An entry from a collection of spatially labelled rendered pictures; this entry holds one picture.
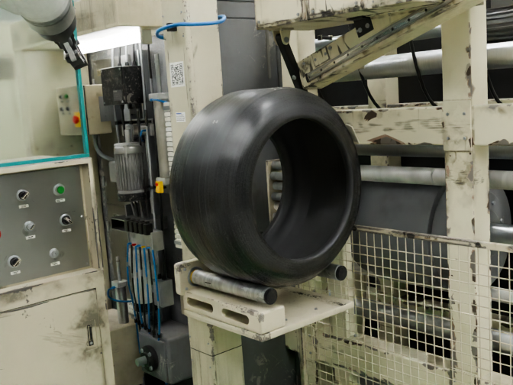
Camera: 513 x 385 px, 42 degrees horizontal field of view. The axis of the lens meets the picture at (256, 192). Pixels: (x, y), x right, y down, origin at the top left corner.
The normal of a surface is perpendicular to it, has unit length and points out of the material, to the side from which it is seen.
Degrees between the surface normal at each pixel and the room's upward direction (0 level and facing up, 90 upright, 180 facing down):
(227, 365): 90
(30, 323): 90
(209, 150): 61
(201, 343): 90
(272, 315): 90
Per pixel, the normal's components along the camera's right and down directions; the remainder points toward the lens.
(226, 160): -0.09, -0.15
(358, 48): -0.76, 0.14
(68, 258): 0.65, 0.06
